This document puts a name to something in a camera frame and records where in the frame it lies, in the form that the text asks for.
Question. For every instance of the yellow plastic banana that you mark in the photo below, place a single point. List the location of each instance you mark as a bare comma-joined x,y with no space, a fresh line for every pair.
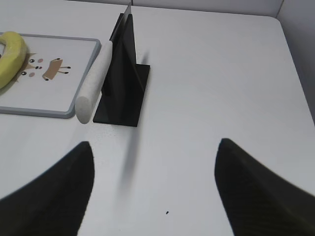
13,56

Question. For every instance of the white grey cutting board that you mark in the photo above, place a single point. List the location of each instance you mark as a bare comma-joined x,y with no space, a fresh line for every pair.
51,76

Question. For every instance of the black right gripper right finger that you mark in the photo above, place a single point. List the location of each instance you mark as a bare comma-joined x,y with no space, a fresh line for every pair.
257,201

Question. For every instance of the white handled kitchen knife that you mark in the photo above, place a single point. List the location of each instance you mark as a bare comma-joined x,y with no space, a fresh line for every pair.
93,83

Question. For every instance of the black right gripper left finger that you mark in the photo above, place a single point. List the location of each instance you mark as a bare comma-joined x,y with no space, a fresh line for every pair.
53,204

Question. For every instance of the black knife stand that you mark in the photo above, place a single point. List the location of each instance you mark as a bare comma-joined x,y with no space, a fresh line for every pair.
125,82

